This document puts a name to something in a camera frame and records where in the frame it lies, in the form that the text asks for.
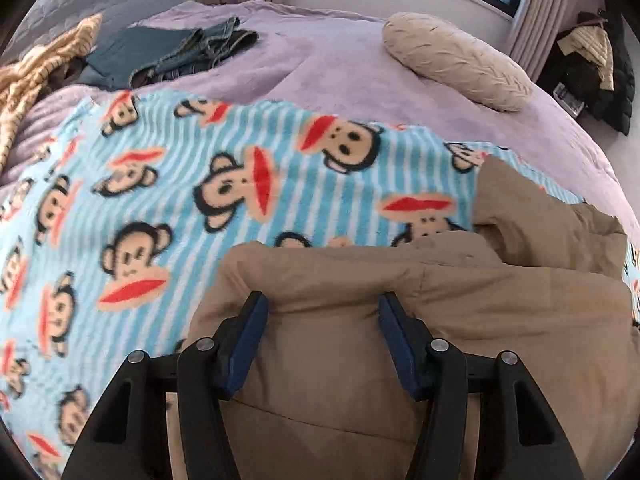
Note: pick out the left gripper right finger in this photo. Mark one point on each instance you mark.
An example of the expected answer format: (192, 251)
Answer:
(520, 436)

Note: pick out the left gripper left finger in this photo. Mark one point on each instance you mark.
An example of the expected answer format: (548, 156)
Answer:
(126, 435)

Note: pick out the tan puffer coat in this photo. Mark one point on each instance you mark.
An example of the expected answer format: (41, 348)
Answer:
(536, 276)

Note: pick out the dark clothes pile on chair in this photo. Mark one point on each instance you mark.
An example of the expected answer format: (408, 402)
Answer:
(591, 62)

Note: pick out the blue monkey print blanket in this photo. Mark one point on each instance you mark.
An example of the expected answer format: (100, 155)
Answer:
(67, 320)

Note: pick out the tan striped blanket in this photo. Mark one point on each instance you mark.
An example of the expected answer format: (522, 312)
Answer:
(22, 81)

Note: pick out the cream knitted pillow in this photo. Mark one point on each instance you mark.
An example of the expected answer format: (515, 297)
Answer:
(436, 49)

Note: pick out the folded blue jeans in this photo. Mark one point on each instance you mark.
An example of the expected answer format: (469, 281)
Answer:
(140, 55)

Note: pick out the grey curtain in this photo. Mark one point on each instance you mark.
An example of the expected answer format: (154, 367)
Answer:
(534, 27)

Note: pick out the lavender bed sheet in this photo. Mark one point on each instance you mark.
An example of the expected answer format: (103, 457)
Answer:
(325, 65)

